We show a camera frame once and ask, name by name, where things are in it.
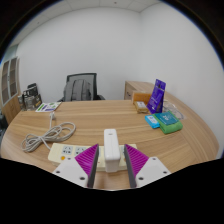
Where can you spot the teal booklet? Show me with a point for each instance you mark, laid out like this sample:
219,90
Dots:
166,118

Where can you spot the white and green leaflet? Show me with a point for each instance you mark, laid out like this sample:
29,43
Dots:
48,107

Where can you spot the small brown labelled box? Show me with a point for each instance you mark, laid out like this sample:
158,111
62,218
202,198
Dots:
141,106

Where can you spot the grey backpack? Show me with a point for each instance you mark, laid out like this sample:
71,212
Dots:
77,90

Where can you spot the cream power strip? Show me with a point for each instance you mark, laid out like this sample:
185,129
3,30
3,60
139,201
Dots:
66,151

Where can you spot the wooden side cabinet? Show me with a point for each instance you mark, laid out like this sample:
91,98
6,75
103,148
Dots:
129,90

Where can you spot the wooden glass-door shelf unit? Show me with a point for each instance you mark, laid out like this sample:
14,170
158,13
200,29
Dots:
9,83

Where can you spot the small blue packet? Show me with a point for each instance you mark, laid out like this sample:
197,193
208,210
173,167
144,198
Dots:
152,121

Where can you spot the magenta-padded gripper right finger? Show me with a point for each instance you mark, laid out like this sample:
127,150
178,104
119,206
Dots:
150,170

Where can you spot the purple stand-up pouch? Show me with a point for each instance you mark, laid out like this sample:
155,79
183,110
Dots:
157,96

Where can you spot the clear plastic bag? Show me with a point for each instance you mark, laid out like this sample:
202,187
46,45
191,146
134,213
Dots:
175,110

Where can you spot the white charger block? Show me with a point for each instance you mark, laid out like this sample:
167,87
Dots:
111,150

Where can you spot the black mesh office chair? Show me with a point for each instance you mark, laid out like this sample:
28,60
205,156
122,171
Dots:
81,76

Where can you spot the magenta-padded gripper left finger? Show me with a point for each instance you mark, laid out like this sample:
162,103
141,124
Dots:
71,170

